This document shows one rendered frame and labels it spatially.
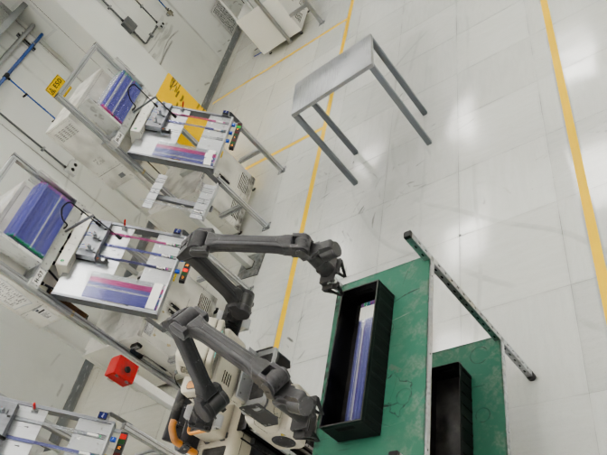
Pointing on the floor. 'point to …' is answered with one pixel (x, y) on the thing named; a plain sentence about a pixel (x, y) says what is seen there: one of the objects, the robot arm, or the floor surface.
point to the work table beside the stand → (319, 81)
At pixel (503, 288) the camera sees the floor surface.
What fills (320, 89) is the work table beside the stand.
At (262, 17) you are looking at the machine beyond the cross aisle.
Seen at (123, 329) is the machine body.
